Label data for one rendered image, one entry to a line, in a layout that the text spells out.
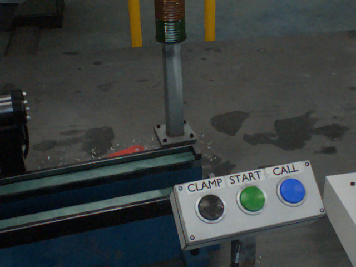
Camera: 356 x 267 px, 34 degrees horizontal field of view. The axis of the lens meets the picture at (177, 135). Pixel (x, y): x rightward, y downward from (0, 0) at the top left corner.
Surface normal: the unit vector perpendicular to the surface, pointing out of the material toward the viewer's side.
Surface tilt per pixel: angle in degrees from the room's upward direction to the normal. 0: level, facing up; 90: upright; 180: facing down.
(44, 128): 0
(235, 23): 0
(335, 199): 90
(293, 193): 40
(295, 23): 0
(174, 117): 90
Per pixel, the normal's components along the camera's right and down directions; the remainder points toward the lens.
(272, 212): 0.14, -0.35
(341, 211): -0.99, 0.09
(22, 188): -0.04, -0.84
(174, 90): 0.26, 0.51
